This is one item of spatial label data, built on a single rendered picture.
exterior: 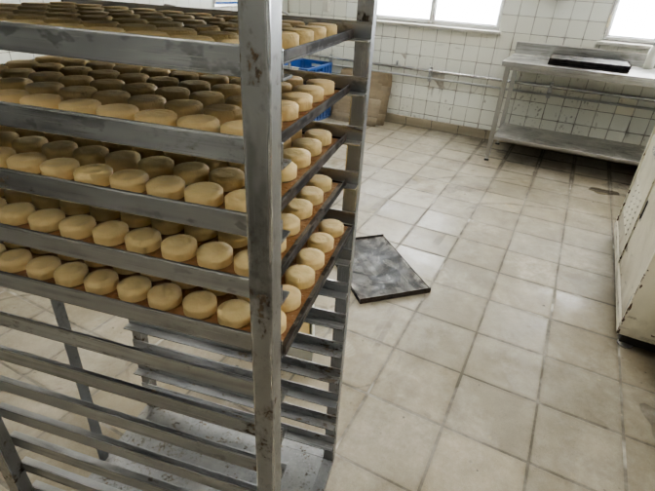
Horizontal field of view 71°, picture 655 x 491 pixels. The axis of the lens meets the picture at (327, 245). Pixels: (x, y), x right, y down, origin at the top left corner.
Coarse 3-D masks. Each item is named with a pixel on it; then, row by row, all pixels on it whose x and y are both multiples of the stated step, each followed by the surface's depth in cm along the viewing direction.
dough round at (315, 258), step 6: (300, 252) 81; (306, 252) 82; (312, 252) 82; (318, 252) 82; (300, 258) 80; (306, 258) 80; (312, 258) 80; (318, 258) 80; (324, 258) 81; (300, 264) 80; (306, 264) 79; (312, 264) 79; (318, 264) 80; (324, 264) 82
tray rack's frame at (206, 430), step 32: (64, 320) 108; (0, 416) 93; (160, 416) 148; (0, 448) 95; (160, 448) 138; (288, 448) 140; (96, 480) 128; (256, 480) 131; (288, 480) 131; (320, 480) 132
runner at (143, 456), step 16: (16, 416) 92; (32, 416) 94; (48, 432) 91; (64, 432) 89; (80, 432) 91; (96, 448) 89; (112, 448) 87; (128, 448) 86; (144, 448) 89; (144, 464) 86; (160, 464) 85; (176, 464) 86; (192, 464) 87; (192, 480) 84; (208, 480) 82; (224, 480) 81; (240, 480) 84
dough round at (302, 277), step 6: (288, 270) 76; (294, 270) 76; (300, 270) 77; (306, 270) 77; (312, 270) 77; (288, 276) 75; (294, 276) 75; (300, 276) 75; (306, 276) 75; (312, 276) 75; (288, 282) 75; (294, 282) 74; (300, 282) 74; (306, 282) 74; (312, 282) 76; (300, 288) 75
